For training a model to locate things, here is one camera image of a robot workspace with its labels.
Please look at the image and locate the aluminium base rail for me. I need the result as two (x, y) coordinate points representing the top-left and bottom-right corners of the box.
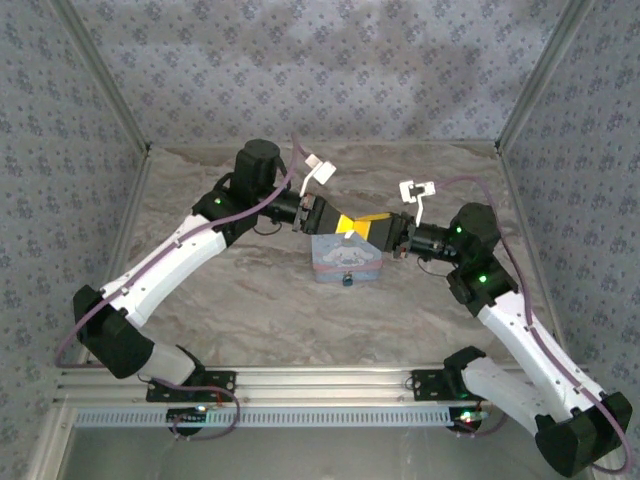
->
(54, 367), (501, 406)

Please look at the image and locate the black controller board with LEDs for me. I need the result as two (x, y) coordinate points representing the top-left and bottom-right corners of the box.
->
(451, 407), (490, 432)
(166, 407), (210, 435)

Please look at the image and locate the aluminium frame post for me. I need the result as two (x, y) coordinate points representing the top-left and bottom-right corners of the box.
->
(494, 0), (597, 151)
(52, 0), (153, 154)

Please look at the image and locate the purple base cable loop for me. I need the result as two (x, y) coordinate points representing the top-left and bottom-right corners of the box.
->
(452, 399), (509, 439)
(169, 384), (242, 442)

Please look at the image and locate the slotted grey cable duct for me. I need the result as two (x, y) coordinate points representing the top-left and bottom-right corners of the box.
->
(74, 405), (451, 429)

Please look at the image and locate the light blue cartoon tin box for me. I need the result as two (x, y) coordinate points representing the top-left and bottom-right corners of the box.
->
(309, 230), (385, 287)

